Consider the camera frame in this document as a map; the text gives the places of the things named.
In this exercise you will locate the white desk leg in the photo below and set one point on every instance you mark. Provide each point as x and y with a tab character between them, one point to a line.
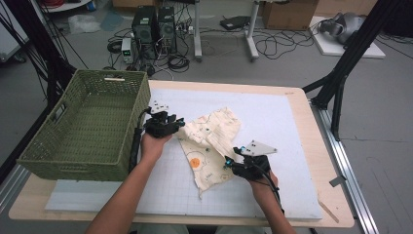
251	32
197	32

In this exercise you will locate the grey headset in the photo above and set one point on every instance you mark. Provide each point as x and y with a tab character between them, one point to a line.
344	27

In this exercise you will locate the clear plastic bag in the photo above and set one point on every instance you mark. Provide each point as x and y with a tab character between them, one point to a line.
83	24

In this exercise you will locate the thin wooden stick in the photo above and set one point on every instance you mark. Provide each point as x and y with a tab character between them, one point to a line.
328	211

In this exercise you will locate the white cabinet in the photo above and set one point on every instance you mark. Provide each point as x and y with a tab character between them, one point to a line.
8	39

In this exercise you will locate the black computer tower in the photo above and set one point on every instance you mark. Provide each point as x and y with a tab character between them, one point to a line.
167	29
144	29

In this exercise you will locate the green woven basket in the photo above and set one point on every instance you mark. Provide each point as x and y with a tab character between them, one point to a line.
97	97

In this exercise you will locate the white floor panel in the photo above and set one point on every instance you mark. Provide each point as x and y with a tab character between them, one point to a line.
331	48

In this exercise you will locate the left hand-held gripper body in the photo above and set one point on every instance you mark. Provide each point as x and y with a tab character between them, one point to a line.
160	126

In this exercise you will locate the cream printed cloth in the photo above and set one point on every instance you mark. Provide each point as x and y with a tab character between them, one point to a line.
211	130

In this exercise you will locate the white power supply unit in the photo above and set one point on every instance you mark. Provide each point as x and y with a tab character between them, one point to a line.
127	50

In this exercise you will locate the brown cardboard box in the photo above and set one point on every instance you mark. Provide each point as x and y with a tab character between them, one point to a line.
289	14

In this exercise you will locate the person's right hand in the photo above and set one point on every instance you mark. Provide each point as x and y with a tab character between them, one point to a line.
264	187

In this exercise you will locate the person's left hand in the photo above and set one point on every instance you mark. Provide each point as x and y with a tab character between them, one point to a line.
154	148

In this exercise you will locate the flat black device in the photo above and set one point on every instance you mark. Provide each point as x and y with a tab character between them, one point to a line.
235	22

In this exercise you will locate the black frame bar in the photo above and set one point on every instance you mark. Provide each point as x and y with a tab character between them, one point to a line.
22	143

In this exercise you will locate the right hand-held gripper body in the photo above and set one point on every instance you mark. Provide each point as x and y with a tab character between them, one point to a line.
255	162

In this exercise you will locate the aluminium rail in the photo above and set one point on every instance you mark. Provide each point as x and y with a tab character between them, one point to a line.
344	162

